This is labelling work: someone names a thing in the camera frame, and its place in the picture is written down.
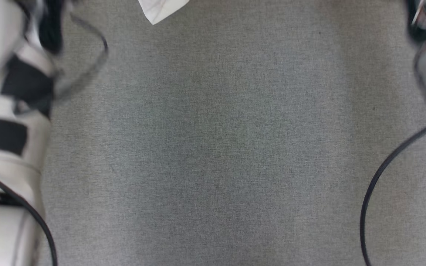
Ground red and white sports jersey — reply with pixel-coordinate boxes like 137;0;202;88
138;0;190;25

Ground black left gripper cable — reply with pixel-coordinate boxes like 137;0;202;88
52;13;109;102

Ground red white right arm wires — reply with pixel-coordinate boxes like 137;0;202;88
411;0;426;26

